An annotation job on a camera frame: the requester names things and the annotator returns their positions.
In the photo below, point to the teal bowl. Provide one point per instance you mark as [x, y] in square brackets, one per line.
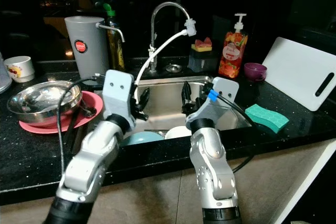
[144, 138]

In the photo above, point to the pink round plate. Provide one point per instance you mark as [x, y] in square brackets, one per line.
[92, 103]

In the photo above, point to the white plate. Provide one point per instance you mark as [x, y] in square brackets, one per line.
[178, 132]

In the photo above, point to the stainless steel sink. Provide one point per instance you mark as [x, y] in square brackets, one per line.
[168, 100]

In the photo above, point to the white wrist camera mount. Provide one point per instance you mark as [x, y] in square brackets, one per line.
[118, 93]
[226, 90]

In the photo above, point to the purple cup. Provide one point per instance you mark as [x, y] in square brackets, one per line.
[255, 72]

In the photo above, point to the metal spoon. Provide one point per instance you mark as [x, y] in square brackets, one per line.
[85, 110]

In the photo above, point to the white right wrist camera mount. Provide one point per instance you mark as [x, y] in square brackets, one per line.
[226, 90]

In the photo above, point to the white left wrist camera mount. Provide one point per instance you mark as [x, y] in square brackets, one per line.
[118, 93]

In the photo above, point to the orange soap pump bottle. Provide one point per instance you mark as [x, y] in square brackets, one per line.
[232, 56]

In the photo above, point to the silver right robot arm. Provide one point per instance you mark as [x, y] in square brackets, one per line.
[212, 161]

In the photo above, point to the green sponge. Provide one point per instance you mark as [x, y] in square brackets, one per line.
[268, 118]

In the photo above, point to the white printed mug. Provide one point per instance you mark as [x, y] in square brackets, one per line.
[21, 69]

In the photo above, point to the round metal counter cap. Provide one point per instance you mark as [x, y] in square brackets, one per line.
[174, 68]

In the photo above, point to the yellow and pink sponge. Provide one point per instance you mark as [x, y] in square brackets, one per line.
[202, 46]

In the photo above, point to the oil bottle with green cap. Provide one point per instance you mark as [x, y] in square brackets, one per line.
[114, 51]

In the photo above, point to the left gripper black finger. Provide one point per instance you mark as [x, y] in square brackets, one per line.
[144, 97]

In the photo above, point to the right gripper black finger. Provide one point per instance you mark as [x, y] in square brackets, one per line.
[186, 94]
[205, 90]

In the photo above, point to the grey water filter canister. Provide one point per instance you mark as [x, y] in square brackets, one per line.
[86, 64]

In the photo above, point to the dark sponge holder box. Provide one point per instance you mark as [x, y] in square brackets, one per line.
[202, 61]

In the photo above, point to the stack of white plates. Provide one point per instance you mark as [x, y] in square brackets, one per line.
[3, 82]

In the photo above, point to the chrome gooseneck faucet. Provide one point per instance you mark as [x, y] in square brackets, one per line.
[153, 35]

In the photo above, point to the white cutting board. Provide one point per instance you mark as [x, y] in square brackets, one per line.
[294, 72]

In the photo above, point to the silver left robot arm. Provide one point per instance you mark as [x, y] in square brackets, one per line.
[94, 166]

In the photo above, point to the stainless steel bowl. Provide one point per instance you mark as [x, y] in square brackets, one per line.
[42, 100]

